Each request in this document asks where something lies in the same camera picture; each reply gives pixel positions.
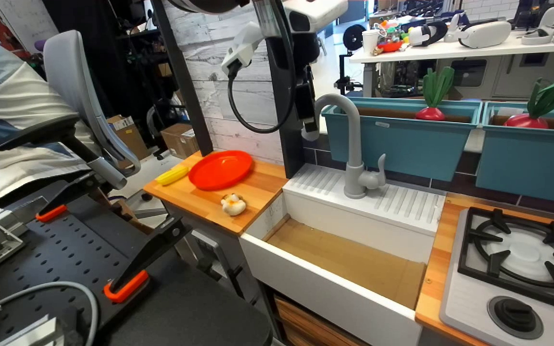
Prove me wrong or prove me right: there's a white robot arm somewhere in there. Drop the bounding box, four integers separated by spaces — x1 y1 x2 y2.
167 0 347 72

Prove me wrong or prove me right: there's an orange plate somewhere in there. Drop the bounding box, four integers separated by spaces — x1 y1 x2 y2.
188 149 253 190

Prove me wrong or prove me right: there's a grey toy faucet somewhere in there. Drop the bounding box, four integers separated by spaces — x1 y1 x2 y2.
299 94 386 199

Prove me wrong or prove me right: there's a small cream toy garlic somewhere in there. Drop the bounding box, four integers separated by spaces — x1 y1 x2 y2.
220 192 245 217

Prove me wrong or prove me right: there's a white toy sink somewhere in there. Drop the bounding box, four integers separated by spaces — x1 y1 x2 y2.
240 165 444 346

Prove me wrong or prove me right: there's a teal planter box left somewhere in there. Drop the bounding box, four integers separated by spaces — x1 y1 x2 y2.
320 94 484 182

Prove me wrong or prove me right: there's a teal planter box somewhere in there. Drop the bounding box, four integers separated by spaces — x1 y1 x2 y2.
476 101 554 201
320 94 484 182

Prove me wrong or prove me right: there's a cardboard box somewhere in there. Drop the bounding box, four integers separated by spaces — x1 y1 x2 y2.
107 115 147 159

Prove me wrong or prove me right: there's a grey office chair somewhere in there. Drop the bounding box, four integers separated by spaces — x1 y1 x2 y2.
0 28 140 188

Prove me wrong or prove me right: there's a black orange clamp near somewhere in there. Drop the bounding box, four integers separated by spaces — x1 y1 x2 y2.
101 218 190 303

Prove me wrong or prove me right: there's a black orange clamp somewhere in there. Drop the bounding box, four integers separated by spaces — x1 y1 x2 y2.
101 218 190 303
34 172 95 222

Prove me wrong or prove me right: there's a red radish toy left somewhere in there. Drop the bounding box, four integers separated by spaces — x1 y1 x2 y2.
417 65 453 120

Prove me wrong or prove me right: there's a red radish toy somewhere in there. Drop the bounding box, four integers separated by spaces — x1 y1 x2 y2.
417 65 453 120
503 82 554 128

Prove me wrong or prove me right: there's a black perforated table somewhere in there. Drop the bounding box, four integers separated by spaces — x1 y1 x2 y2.
0 197 270 346

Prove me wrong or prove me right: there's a black orange clamp far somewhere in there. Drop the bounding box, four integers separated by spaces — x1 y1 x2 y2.
34 172 95 222

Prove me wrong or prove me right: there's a toy gas stove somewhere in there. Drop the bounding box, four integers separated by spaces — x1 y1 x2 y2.
440 207 554 346

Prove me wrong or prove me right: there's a teal planter box right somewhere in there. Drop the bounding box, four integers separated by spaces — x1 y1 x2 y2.
476 101 554 201

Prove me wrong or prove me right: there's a red radish toy right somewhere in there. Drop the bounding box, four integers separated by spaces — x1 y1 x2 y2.
503 82 554 128

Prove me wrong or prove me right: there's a grey cable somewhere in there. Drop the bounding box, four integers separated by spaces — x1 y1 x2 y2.
0 278 99 346

